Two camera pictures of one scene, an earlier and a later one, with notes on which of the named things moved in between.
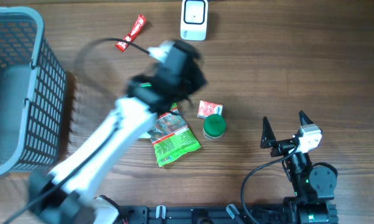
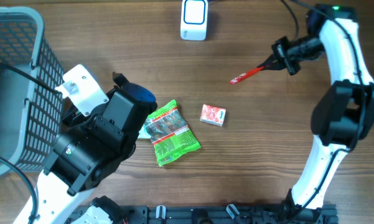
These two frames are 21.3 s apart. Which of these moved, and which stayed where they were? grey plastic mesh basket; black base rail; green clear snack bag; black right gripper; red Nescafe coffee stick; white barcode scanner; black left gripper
Moved: black right gripper; red Nescafe coffee stick; black left gripper
Stayed: black base rail; white barcode scanner; green clear snack bag; grey plastic mesh basket
